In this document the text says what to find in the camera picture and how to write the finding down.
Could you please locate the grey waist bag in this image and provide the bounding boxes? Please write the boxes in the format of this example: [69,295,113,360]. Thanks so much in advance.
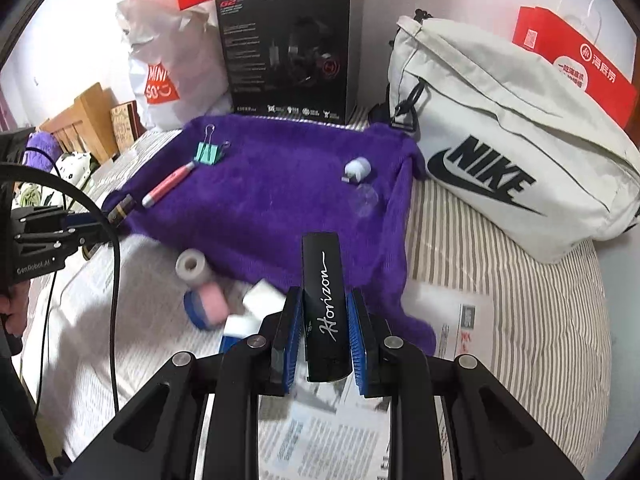
[367,8,640,264]

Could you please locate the white charger plug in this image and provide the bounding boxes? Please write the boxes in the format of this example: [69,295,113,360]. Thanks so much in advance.
[242,279,287,318]

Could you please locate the red paper bag white handles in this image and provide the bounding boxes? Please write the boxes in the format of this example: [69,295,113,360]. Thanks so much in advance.
[511,0,640,131]

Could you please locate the brown patterned book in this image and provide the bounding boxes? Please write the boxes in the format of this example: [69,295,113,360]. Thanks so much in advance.
[109,100,146,153]

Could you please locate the purple towel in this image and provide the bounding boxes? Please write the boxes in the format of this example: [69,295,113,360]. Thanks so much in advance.
[102,114,438,356]

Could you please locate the newspaper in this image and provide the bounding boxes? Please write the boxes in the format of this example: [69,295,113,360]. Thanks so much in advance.
[20,232,496,480]

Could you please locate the white and blue cylinder bottle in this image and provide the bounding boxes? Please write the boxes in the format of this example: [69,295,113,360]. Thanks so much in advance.
[220,314,266,356]

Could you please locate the black usb stick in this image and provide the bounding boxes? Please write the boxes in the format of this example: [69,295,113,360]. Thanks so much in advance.
[301,232,353,383]

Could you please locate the wooden headboard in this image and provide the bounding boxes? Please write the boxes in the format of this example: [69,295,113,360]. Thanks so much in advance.
[39,82,121,166]

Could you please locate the small brown bottle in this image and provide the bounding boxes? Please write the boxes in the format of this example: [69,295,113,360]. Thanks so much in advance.
[106,191,137,226]

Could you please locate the black headphone box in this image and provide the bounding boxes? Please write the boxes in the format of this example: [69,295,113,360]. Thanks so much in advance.
[215,0,365,126]

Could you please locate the person's left hand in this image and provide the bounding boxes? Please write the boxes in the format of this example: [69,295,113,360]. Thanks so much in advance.
[0,280,31,338]

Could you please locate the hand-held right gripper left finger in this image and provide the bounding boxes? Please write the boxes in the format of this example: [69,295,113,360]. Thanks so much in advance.
[65,285,306,480]

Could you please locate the purple cloth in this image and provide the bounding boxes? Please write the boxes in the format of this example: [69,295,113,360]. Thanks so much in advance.
[25,132,62,173]

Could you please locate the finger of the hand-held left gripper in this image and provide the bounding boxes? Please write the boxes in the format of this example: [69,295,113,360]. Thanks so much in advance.
[60,209,117,233]
[62,232,110,261]

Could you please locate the white spotted cloth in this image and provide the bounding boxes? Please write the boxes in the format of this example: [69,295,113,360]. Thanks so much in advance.
[54,152,96,188]

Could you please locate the green binder clip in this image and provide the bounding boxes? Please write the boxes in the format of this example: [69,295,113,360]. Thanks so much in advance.
[194,125,232,166]

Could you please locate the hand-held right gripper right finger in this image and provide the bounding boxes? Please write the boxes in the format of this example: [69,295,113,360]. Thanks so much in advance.
[346,287,586,480]

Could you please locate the black cable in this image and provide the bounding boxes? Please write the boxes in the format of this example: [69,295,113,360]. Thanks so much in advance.
[0,145,123,411]

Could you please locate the white tape roll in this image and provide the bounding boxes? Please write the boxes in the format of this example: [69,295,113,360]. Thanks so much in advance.
[175,249,207,281]

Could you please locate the pink and blue eraser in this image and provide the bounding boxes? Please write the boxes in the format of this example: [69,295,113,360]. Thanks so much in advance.
[183,283,228,331]

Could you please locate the pink highlighter pen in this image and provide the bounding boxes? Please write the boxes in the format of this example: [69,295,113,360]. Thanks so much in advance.
[142,161,197,209]

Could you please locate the white plastic shopping bag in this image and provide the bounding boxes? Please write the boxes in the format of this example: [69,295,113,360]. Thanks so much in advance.
[116,0,233,133]

